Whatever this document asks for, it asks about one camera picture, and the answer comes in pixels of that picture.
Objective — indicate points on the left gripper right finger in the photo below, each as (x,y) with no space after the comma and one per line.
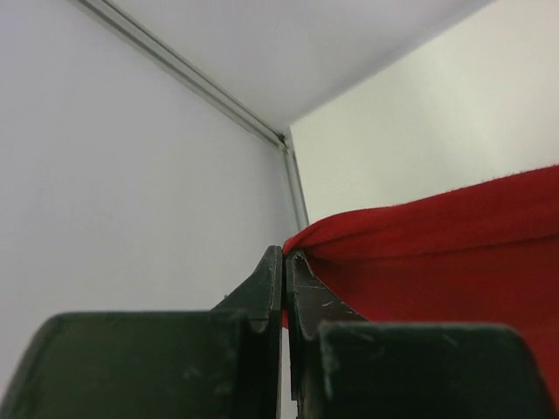
(345,366)

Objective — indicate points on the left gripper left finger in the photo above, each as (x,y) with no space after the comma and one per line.
(221,363)

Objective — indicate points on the dark red t shirt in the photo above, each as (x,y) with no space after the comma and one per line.
(483,253)

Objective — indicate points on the left aluminium side rail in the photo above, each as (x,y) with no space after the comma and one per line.
(294,180)

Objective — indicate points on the left aluminium corner post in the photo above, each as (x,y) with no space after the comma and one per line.
(137,35)

